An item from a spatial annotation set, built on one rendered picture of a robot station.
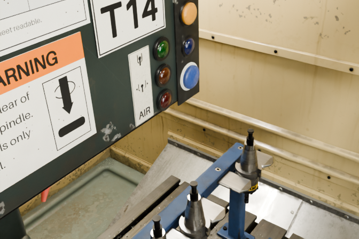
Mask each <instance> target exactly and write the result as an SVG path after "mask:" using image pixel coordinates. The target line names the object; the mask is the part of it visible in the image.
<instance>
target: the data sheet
mask: <svg viewBox="0 0 359 239"><path fill-rule="evenodd" d="M88 23H90V16H89V9H88V2H87V0H0V57H1V56H3V55H6V54H8V53H11V52H14V51H16V50H19V49H22V48H24V47H27V46H30V45H32V44H35V43H38V42H40V41H43V40H45V39H48V38H51V37H54V36H56V35H59V34H62V33H64V32H67V31H69V30H72V29H75V28H77V27H80V26H83V25H86V24H88Z"/></svg>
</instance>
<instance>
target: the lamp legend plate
mask: <svg viewBox="0 0 359 239"><path fill-rule="evenodd" d="M128 60H129V70H130V80H131V90H132V100H133V106H134V117H135V126H136V127H137V126H139V125H140V124H142V123H143V122H145V121H146V120H147V119H149V118H150V117H152V116H153V115H154V110H153V97H152V83H151V69H150V55H149V46H148V45H147V46H145V47H143V48H141V49H139V50H137V51H135V52H133V53H131V54H129V55H128Z"/></svg>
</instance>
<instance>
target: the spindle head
mask: <svg viewBox="0 0 359 239"><path fill-rule="evenodd" d="M87 2H88V9H89V16H90V23H88V24H86V25H83V26H80V27H77V28H75V29H72V30H69V31H67V32H64V33H62V34H59V35H56V36H54V37H51V38H48V39H45V40H43V41H40V42H38V43H35V44H32V45H30V46H27V47H24V48H22V49H19V50H16V51H14V52H11V53H8V54H6V55H3V56H1V57H0V62H2V61H5V60H7V59H10V58H13V57H15V56H18V55H20V54H23V53H25V52H28V51H31V50H33V49H36V48H38V47H41V46H43V45H46V44H49V43H51V42H54V41H57V40H59V39H62V38H64V37H67V36H69V35H72V34H74V33H78V32H80V33H81V40H82V46H83V52H84V59H85V65H86V69H87V76H88V82H89V89H90V95H91V102H92V108H93V115H94V119H95V126H96V132H97V133H95V134H94V135H92V136H90V137H89V138H87V139H85V140H84V141H82V142H81V143H79V144H78V145H76V146H74V147H73V148H71V149H70V150H68V151H66V152H65V153H63V154H61V155H60V156H58V157H57V158H55V159H53V160H52V161H50V162H49V163H47V164H46V165H44V166H42V167H41V168H39V169H37V170H36V171H34V172H33V173H31V174H29V175H28V176H26V177H24V178H23V179H21V180H19V181H18V182H16V183H15V184H13V185H12V186H10V187H9V188H7V189H5V190H3V191H2V192H0V220H1V219H3V218H4V217H6V216H7V215H9V214H10V213H12V212H13V211H15V210H16V209H18V208H19V207H21V206H22V205H24V204H25V203H27V202H28V201H30V200H31V199H32V198H34V197H35V196H37V195H38V194H40V193H41V192H43V191H45V190H46V189H48V188H49V187H51V186H52V185H54V184H55V183H56V182H58V181H59V180H61V179H62V178H64V177H65V176H67V175H68V174H70V173H71V172H73V171H74V170H76V169H77V168H79V167H80V166H82V165H83V164H85V163H86V162H87V161H89V160H91V159H92V158H94V157H95V156H97V155H98V154H100V153H101V152H103V151H104V150H106V149H107V148H108V147H110V146H111V145H113V144H115V143H116V142H118V141H119V140H120V139H122V138H123V137H125V136H126V135H128V134H129V133H131V132H132V131H134V130H135V129H137V128H138V127H140V126H141V125H143V124H144V123H146V122H147V121H149V120H150V119H152V118H153V117H155V116H156V115H158V114H159V113H161V112H162V111H160V110H159V109H158V108H157V98H158V95H159V94H160V92H161V91H162V90H164V89H170V90H171V91H172V94H173V100H172V103H171V105H173V104H174V103H176V102H177V80H176V54H175V29H174V3H173V0H164V4H165V24H166V27H165V28H163V29H161V30H158V31H156V32H155V33H152V34H150V35H148V36H146V37H143V38H141V39H139V40H137V41H135V42H133V43H131V44H128V45H126V46H124V47H122V48H120V49H118V50H115V51H113V52H111V53H109V54H107V55H105V56H103V57H100V58H97V50H96V43H95V36H94V31H93V24H92V16H91V10H90V2H89V0H87ZM160 37H166V38H168V39H169V41H170V52H169V55H168V57H167V58H165V60H164V61H157V60H155V58H154V56H153V47H154V44H155V42H156V41H157V39H158V38H160ZM147 45H148V46H149V55H150V69H151V83H152V97H153V110H154V115H153V116H152V117H150V118H149V119H147V120H146V121H145V122H143V123H142V124H140V125H139V126H137V127H136V126H135V117H134V106H133V100H132V90H131V80H130V70H129V60H128V55H129V54H131V53H133V52H135V51H137V50H139V49H141V48H143V47H145V46H147ZM164 63H166V64H168V65H170V67H171V78H170V81H169V82H168V84H167V85H166V86H164V87H159V86H157V85H156V83H155V73H156V71H157V69H158V68H159V66H161V65H162V64H164ZM171 105H170V106H171Z"/></svg>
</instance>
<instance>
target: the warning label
mask: <svg viewBox="0 0 359 239"><path fill-rule="evenodd" d="M95 133H97V132H96V126H95V119H94V115H93V108H92V102H91V95H90V89H89V82H88V76H87V69H86V65H85V59H84V52H83V46H82V40H81V33H80V32H78V33H74V34H72V35H69V36H67V37H64V38H62V39H59V40H57V41H54V42H51V43H49V44H46V45H43V46H41V47H38V48H36V49H33V50H31V51H28V52H25V53H23V54H20V55H18V56H15V57H13V58H10V59H7V60H5V61H2V62H0V192H2V191H3V190H5V189H7V188H9V187H10V186H12V185H13V184H15V183H16V182H18V181H19V180H21V179H23V178H24V177H26V176H28V175H29V174H31V173H33V172H34V171H36V170H37V169H39V168H41V167H42V166H44V165H46V164H47V163H49V162H50V161H52V160H53V159H55V158H57V157H58V156H60V155H61V154H63V153H65V152H66V151H68V150H70V149H71V148H73V147H74V146H76V145H78V144H79V143H81V142H82V141H84V140H85V139H87V138H89V137H90V136H92V135H94V134H95Z"/></svg>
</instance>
